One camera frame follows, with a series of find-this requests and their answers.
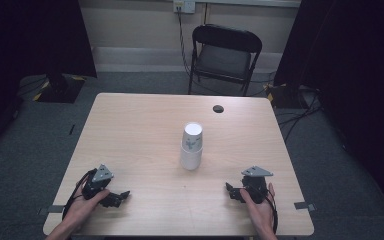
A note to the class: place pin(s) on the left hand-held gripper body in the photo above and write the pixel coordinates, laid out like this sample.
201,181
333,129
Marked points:
96,185

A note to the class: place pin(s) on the black folding chair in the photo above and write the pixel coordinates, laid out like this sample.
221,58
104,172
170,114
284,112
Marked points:
223,60

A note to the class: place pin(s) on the person's left hand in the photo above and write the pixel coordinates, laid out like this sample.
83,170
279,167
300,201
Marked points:
81,210

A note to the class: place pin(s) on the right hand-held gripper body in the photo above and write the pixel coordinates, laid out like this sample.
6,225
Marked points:
256,186

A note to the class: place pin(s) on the grey tape strip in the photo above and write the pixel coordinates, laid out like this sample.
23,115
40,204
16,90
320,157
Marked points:
55,209
305,206

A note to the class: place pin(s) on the plain white paper cup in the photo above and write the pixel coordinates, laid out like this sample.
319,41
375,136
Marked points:
190,160

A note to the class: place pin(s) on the white wall socket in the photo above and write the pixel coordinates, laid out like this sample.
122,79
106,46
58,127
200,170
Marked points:
184,5

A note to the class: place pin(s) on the white patterned paper cup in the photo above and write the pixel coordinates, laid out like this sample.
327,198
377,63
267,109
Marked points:
192,136

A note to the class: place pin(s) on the person's right hand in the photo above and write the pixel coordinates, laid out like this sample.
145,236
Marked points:
263,213

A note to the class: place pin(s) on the black stand base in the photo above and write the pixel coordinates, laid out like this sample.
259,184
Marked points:
60,90
281,96

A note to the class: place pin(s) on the dark curtain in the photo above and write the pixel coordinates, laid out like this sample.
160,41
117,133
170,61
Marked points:
356,66

